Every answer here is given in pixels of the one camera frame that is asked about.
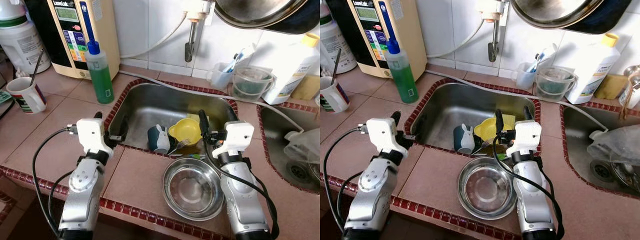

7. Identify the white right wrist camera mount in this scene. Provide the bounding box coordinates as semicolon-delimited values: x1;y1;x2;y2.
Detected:
506;120;542;163
212;121;255;161

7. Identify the stainless steel bowl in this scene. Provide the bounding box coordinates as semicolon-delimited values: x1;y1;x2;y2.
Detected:
161;156;225;222
456;156;518;221

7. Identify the translucent toothbrush cup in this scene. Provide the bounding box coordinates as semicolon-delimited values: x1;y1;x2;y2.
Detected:
210;62;236;91
515;62;540;91

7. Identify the beige water ionizer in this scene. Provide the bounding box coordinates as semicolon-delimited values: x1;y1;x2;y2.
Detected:
325;0;428;80
25;0;122;80

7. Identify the clear small plastic bucket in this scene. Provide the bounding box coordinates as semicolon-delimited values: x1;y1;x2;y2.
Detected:
535;66;578;102
231;66;276;102

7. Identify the blue bunny mug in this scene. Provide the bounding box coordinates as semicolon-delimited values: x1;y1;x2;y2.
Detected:
146;124;172;155
452;124;476;155

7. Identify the yellow-green sponge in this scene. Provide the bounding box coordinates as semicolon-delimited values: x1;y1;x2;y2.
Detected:
186;111;226;132
492;112;523;132

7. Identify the green dish soap bottle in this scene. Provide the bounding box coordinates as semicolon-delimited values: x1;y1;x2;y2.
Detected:
384;39;420;104
85;40;116;105

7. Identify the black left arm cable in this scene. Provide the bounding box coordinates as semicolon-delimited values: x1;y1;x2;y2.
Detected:
31;127;78;236
322;127;370;233

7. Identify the white toothbrush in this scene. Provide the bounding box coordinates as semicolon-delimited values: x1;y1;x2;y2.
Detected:
237;42;258;66
540;42;560;66

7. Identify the large white plastic jug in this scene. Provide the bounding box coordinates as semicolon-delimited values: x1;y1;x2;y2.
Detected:
320;0;358;75
0;0;52;76

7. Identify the chrome wall tap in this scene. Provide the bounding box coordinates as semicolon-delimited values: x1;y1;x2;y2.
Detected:
182;0;216;63
477;0;511;63

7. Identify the hanging black pan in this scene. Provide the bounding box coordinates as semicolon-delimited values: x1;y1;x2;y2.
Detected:
267;0;321;36
565;0;633;36

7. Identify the hanging steel wok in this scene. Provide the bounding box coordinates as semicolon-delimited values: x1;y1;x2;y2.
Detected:
214;0;309;30
510;0;606;30

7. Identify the white detergent bottle yellow cap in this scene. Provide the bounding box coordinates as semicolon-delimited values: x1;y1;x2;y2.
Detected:
565;32;622;106
262;32;321;106

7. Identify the yellow plastic bowl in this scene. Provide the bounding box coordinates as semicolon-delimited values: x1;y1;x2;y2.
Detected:
167;117;203;147
472;117;501;143

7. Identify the steel sink basin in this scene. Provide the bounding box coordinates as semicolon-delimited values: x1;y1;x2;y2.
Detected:
103;80;240;161
559;102;640;201
256;102;321;196
404;80;542;161

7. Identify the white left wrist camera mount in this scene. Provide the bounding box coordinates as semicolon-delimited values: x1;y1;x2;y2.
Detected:
366;117;407;158
75;118;115;157

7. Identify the metal stirrer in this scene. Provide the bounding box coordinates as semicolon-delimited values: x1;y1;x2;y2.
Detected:
330;49;343;87
29;49;46;87

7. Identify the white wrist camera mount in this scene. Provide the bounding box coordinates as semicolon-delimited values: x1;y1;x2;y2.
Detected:
212;121;255;161
366;117;407;158
506;120;542;163
75;118;115;157

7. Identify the white thin tube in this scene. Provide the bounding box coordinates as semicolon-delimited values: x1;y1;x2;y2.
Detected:
120;12;190;60
427;12;488;60

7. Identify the clear plastic bag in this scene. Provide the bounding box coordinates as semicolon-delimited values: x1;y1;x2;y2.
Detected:
586;124;640;168
284;127;321;163

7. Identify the round steel plate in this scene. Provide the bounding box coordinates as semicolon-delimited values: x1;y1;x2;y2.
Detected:
609;150;640;193

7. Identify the white printed mug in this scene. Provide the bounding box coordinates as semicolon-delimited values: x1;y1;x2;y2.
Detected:
6;76;48;115
320;76;351;114

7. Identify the white drain hose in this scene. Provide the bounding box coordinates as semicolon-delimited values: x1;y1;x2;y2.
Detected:
117;70;305;133
425;70;608;133

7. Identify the yellow scouring sponge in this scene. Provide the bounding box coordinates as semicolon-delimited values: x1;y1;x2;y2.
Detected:
594;74;628;101
291;75;321;101

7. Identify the blue toothbrush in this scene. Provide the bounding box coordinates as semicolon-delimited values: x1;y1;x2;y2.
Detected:
527;50;550;73
222;50;248;73

